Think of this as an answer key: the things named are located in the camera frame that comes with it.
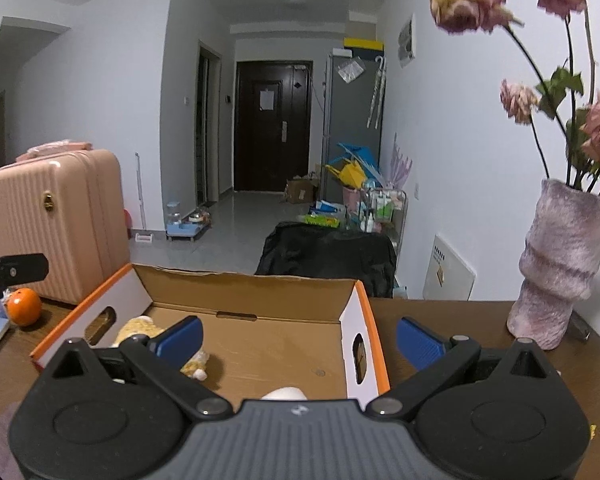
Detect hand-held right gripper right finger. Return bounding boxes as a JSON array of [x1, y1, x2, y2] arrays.
[[365, 316, 561, 418]]

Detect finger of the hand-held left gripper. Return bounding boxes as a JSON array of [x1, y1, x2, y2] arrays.
[[0, 254, 49, 301]]

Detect clear plastic bag on refrigerator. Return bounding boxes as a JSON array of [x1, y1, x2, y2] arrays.
[[337, 57, 367, 83]]

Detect blue pet feeder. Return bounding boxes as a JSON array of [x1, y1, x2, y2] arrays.
[[166, 202, 212, 241]]

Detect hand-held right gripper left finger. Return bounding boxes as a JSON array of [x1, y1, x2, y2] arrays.
[[40, 316, 233, 420]]

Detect white broom with dustpan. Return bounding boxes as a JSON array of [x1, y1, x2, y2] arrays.
[[134, 152, 153, 245]]

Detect yellow plush toy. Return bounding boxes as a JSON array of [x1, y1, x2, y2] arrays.
[[112, 316, 211, 381]]

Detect dark brown entrance door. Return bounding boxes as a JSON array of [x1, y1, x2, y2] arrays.
[[234, 60, 313, 193]]

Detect green and yellow packets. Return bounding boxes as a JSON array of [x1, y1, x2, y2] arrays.
[[305, 212, 343, 229]]

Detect orange fruit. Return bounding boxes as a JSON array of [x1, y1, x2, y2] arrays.
[[6, 288, 43, 327]]

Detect bunch of dried pink roses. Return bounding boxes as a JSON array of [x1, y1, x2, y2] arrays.
[[430, 0, 600, 201]]

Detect pink bucket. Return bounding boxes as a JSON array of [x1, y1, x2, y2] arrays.
[[342, 187, 366, 217]]

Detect fuzzy pink vase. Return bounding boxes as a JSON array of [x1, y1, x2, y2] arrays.
[[506, 178, 600, 351]]

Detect yellow flat box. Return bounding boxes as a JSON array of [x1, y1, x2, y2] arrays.
[[343, 37, 385, 56]]

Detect yellow bag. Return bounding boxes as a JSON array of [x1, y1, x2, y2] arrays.
[[327, 157, 366, 188]]

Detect grey refrigerator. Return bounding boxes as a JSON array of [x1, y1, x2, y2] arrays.
[[321, 52, 386, 196]]

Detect pink ribbed suitcase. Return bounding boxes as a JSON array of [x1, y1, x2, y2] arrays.
[[0, 149, 131, 306]]

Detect wire cart with bottles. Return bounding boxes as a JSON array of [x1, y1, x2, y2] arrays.
[[361, 187, 408, 261]]

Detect dark side doorway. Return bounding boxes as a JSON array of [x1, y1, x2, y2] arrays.
[[197, 42, 223, 206]]

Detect purple feather wall decoration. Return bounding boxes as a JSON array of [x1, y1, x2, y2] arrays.
[[390, 132, 413, 190]]

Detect orange cardboard box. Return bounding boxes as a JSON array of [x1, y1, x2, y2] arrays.
[[30, 262, 391, 401]]

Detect pink flat pouch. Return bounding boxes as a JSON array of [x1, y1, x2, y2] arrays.
[[16, 141, 95, 162]]

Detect white folded umbrella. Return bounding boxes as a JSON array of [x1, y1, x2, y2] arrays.
[[366, 57, 379, 128]]

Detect white wall heater panel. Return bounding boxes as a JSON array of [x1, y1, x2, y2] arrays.
[[422, 233, 477, 301]]

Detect brown cardboard carton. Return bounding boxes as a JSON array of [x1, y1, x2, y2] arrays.
[[286, 177, 317, 204]]

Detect white plush toy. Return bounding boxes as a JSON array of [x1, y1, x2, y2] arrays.
[[260, 386, 308, 401]]

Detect white wall electrical panel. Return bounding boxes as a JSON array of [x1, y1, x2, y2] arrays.
[[397, 14, 417, 68]]

